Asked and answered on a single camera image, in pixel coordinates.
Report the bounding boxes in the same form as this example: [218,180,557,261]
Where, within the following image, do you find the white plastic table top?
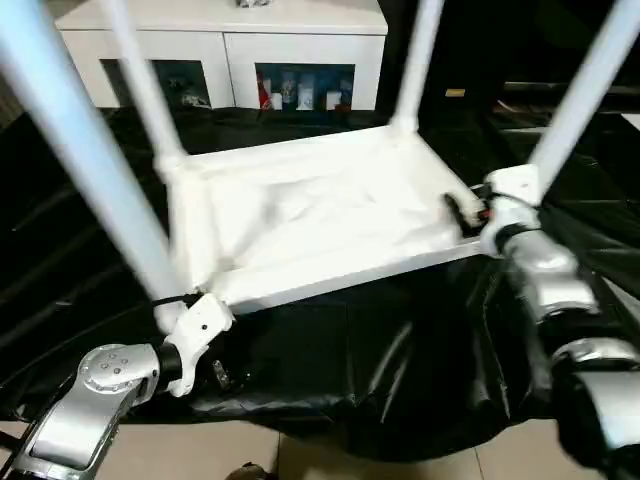
[160,120,521,317]

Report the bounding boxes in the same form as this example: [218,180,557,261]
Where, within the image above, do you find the black plastic mat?
[0,100,640,461]

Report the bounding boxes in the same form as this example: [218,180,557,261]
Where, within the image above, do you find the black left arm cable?
[0,292,206,480]

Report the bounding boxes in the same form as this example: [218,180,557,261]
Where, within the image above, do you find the black metal rail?
[503,80,640,101]

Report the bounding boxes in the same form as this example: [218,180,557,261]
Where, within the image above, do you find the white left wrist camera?
[155,293,237,399]

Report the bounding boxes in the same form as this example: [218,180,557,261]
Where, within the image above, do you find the white cabinet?
[55,0,389,113]

